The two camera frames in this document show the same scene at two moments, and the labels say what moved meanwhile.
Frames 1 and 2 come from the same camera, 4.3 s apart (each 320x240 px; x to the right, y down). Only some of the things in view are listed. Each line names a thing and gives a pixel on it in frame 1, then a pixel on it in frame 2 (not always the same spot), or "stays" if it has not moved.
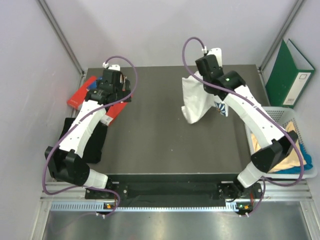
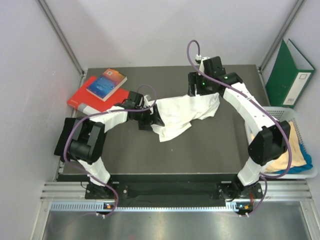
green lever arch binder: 291,77 stays
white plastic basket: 284,115 stays
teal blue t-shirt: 298,169 stays
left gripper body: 120,93 to 144,118
